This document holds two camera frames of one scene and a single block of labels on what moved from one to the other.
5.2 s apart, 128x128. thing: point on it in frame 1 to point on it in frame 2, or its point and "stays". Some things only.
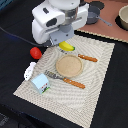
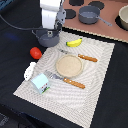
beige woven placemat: x=69 y=82 stays
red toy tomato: x=36 y=53 stays
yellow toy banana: x=66 y=46 to x=74 y=43
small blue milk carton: x=41 y=83 stays
